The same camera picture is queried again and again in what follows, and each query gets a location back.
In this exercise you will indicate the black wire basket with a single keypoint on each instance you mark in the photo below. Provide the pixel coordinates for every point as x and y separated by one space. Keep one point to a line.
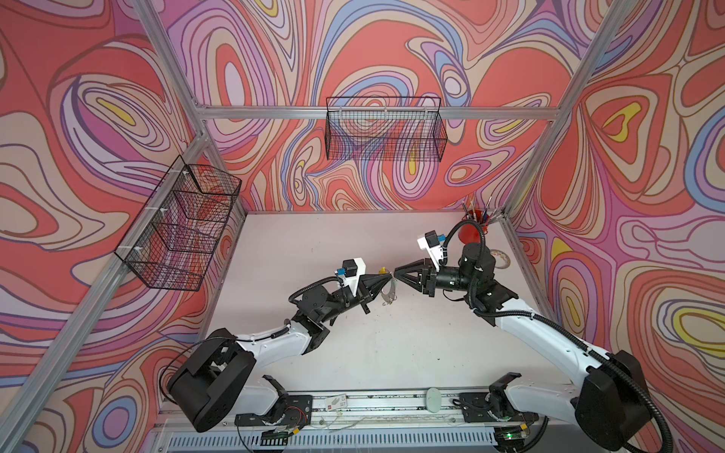
187 212
385 128

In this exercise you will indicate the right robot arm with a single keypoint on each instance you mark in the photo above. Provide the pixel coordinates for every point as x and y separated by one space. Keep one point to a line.
606 396

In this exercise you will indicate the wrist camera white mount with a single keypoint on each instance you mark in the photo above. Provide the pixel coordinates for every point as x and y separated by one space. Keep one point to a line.
350 273
435 245

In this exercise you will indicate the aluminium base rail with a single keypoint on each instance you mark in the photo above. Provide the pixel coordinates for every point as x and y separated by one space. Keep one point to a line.
374 421

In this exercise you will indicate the tape roll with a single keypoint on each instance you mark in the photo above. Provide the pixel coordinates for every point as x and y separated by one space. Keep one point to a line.
503 261

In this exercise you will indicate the black wire basket back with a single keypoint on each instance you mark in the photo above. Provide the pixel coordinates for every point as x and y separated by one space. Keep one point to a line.
385 128

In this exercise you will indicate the white oval button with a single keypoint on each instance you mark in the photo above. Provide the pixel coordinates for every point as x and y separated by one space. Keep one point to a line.
433 400

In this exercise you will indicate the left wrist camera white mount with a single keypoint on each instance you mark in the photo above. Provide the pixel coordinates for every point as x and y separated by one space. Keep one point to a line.
350 273

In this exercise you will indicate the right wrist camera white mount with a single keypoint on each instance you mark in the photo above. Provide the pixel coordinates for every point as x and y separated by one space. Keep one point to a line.
435 245

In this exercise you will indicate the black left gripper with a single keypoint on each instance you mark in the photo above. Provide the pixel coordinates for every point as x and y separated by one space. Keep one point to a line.
363 296

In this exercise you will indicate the aluminium frame post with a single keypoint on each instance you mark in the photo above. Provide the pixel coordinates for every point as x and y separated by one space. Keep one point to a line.
202 145

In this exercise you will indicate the pens in cup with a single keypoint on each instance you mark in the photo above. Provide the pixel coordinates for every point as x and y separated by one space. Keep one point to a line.
480 214

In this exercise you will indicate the red pen cup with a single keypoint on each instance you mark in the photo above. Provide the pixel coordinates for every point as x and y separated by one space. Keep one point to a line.
470 234

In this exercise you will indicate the metal keyring organizer yellow grip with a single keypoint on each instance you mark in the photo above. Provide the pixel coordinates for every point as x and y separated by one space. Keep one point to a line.
388 293

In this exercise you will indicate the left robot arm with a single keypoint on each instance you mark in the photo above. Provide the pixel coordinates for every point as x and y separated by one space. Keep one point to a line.
211 384

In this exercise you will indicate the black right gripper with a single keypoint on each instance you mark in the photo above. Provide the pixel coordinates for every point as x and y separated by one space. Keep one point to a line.
427 279

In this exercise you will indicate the black wire basket left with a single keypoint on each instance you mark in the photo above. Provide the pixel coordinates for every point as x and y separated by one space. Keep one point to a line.
187 212

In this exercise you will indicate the white label tag on rail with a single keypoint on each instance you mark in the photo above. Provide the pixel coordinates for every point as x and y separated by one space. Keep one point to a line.
336 403

